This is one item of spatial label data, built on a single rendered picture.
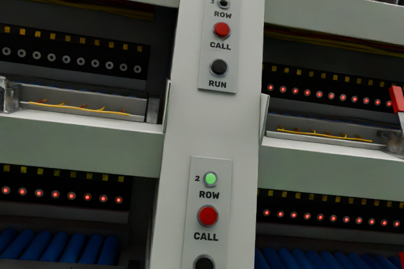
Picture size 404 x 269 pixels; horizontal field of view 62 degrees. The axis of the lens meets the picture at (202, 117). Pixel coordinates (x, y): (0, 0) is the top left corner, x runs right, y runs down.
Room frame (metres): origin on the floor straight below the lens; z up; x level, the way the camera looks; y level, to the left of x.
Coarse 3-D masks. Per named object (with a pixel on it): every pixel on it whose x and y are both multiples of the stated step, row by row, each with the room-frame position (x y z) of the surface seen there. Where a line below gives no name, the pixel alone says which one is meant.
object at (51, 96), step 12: (24, 84) 0.35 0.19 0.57; (24, 96) 0.34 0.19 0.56; (36, 96) 0.35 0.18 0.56; (48, 96) 0.35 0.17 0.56; (60, 96) 0.35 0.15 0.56; (72, 96) 0.35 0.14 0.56; (84, 96) 0.35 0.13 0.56; (96, 96) 0.35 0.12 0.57; (108, 96) 0.35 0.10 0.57; (120, 96) 0.36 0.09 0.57; (72, 108) 0.34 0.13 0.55; (84, 108) 0.35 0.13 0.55; (96, 108) 0.36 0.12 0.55; (108, 108) 0.36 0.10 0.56; (120, 108) 0.36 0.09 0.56; (132, 108) 0.36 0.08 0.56; (144, 108) 0.36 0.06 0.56
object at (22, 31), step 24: (0, 24) 0.43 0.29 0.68; (0, 48) 0.44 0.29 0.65; (24, 48) 0.45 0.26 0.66; (48, 48) 0.45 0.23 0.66; (72, 48) 0.45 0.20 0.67; (96, 48) 0.45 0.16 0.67; (120, 48) 0.46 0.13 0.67; (144, 48) 0.46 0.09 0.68; (96, 72) 0.47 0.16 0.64; (120, 72) 0.47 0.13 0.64; (144, 72) 0.47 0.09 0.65
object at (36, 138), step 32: (0, 64) 0.45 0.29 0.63; (0, 128) 0.30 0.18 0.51; (32, 128) 0.31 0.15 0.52; (64, 128) 0.31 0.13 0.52; (96, 128) 0.31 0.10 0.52; (128, 128) 0.32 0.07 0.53; (160, 128) 0.34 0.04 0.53; (0, 160) 0.31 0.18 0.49; (32, 160) 0.32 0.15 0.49; (64, 160) 0.32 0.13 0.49; (96, 160) 0.32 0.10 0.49; (128, 160) 0.33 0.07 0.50; (160, 160) 0.33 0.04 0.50
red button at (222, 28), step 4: (220, 24) 0.32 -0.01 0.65; (224, 24) 0.32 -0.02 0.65; (216, 28) 0.32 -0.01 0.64; (220, 28) 0.32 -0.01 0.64; (224, 28) 0.32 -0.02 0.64; (228, 28) 0.32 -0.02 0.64; (216, 32) 0.32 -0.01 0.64; (220, 32) 0.32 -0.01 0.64; (224, 32) 0.32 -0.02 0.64; (228, 32) 0.32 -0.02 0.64; (220, 36) 0.32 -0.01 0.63; (224, 36) 0.32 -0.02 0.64
